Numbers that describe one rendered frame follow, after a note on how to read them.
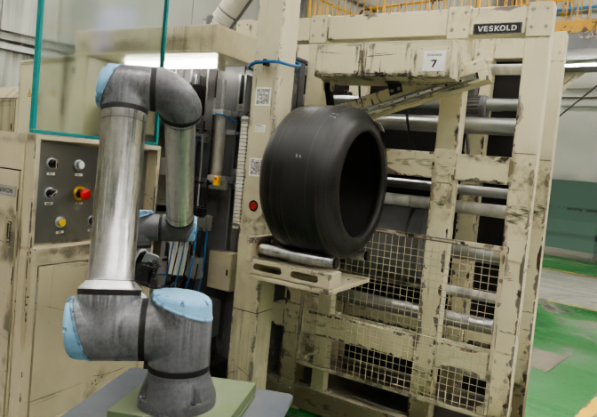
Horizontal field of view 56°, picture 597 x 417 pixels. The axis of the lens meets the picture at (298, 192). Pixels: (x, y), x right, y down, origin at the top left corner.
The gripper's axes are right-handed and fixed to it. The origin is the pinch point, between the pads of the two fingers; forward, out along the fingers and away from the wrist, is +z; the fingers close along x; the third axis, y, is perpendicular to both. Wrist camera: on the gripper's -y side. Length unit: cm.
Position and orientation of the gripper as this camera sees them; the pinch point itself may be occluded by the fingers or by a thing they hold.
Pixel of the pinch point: (135, 276)
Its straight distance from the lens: 166.0
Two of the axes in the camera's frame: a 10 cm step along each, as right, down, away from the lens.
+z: 3.3, 0.2, -9.5
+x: -2.8, 9.6, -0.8
